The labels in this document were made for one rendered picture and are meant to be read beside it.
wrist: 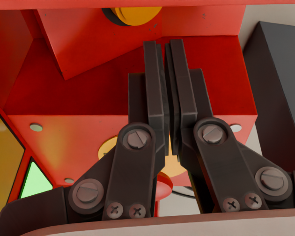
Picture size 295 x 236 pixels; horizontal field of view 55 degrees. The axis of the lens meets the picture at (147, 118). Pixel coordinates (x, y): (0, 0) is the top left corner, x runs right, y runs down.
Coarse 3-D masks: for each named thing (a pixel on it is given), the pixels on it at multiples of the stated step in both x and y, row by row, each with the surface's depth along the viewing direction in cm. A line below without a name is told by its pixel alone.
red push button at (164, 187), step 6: (162, 174) 19; (162, 180) 19; (168, 180) 19; (156, 186) 19; (162, 186) 19; (168, 186) 19; (156, 192) 19; (162, 192) 19; (168, 192) 20; (156, 198) 20; (162, 198) 20
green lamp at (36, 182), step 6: (30, 168) 21; (36, 168) 21; (30, 174) 20; (36, 174) 21; (42, 174) 22; (30, 180) 20; (36, 180) 21; (42, 180) 22; (24, 186) 20; (30, 186) 20; (36, 186) 21; (42, 186) 22; (48, 186) 24; (24, 192) 20; (30, 192) 20; (36, 192) 21
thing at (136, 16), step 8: (112, 8) 17; (120, 8) 16; (128, 8) 17; (136, 8) 17; (144, 8) 17; (152, 8) 18; (160, 8) 18; (120, 16) 17; (128, 16) 17; (136, 16) 17; (144, 16) 18; (152, 16) 18; (128, 24) 18; (136, 24) 18
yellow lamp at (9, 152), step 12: (0, 120) 17; (0, 132) 17; (0, 144) 17; (12, 144) 18; (0, 156) 17; (12, 156) 18; (0, 168) 17; (12, 168) 18; (0, 180) 17; (12, 180) 18; (0, 192) 17; (0, 204) 17
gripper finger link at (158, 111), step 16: (144, 48) 11; (160, 48) 11; (160, 64) 11; (128, 80) 11; (144, 80) 11; (160, 80) 10; (128, 96) 11; (144, 96) 11; (160, 96) 9; (128, 112) 10; (144, 112) 10; (160, 112) 9; (160, 128) 10; (160, 144) 9; (112, 160) 9; (160, 160) 10; (96, 176) 9; (80, 192) 8; (96, 192) 8; (80, 208) 8; (96, 208) 8
